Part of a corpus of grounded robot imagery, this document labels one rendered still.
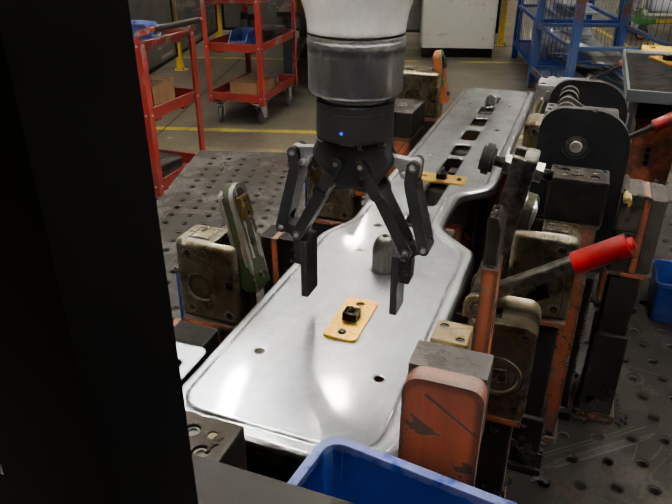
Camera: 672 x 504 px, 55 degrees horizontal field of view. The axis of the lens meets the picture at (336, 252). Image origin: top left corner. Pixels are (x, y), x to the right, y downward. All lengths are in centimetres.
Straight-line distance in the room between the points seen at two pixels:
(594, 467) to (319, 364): 51
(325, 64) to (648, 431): 78
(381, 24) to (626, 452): 75
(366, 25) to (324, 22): 4
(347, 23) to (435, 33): 705
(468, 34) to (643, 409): 670
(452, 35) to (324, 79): 705
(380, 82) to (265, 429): 32
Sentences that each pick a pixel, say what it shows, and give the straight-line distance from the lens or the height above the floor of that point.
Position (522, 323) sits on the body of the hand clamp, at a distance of 65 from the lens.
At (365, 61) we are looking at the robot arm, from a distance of 58.
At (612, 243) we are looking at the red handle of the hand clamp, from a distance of 62.
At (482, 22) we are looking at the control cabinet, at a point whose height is 38.
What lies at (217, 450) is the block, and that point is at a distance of 47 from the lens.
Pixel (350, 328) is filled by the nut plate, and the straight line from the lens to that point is 71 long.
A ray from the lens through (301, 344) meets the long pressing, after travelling 69.
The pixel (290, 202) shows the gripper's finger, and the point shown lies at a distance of 68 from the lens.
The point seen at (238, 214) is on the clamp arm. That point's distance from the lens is 78.
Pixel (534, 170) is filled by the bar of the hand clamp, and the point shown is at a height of 121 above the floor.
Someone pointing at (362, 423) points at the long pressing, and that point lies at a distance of 59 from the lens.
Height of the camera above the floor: 140
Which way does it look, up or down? 28 degrees down
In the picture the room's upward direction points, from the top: straight up
